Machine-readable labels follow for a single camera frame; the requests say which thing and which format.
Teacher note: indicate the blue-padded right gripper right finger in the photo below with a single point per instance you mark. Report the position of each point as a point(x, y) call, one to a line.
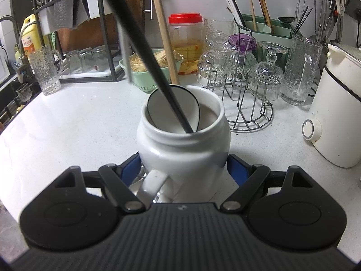
point(251, 180)

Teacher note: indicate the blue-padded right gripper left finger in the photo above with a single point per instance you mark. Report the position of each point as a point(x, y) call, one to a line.
point(117, 179)

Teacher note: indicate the white ceramic Starbucks mug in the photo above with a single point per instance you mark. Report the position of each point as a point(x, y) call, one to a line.
point(182, 167)

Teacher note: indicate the long wooden handled utensil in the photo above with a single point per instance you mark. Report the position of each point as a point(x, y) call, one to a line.
point(166, 41)

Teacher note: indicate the black chopstick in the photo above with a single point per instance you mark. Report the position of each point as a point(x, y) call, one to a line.
point(130, 26)

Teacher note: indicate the white electric cooking pot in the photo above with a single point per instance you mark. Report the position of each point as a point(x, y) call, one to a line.
point(333, 121)

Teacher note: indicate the green plastic basket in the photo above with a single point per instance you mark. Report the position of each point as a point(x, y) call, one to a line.
point(141, 78)

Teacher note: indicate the upturned stemmed glass cup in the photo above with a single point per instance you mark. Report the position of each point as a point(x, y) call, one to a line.
point(266, 76)

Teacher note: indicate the purple-lidded glass jar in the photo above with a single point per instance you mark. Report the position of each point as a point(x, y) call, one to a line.
point(243, 54)

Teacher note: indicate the upturned glass cup left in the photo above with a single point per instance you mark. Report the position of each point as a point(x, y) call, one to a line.
point(215, 64)

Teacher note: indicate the textured glass pitcher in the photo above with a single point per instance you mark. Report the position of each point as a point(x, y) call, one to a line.
point(300, 70)

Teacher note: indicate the textured tall glass tumbler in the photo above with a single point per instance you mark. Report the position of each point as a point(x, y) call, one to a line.
point(45, 71)

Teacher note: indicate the brown wooden cutting board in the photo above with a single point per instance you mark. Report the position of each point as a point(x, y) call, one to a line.
point(89, 33)

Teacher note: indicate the green utensil holder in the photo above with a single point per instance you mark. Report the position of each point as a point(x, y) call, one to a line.
point(279, 33)

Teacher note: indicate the red-lidded plastic jar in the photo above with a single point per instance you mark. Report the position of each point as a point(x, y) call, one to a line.
point(186, 32)

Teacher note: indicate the metal ladle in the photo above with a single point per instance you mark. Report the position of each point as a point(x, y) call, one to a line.
point(291, 19)

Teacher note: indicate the yellow detergent bottle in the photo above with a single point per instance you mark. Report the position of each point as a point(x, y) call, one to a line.
point(30, 36)

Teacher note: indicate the black metal dish rack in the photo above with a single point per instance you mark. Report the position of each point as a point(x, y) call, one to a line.
point(89, 65)

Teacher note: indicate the metal wire cup rack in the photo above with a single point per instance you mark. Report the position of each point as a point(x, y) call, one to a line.
point(244, 111)

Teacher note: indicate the black wall power socket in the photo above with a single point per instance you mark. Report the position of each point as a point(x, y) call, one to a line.
point(352, 8)

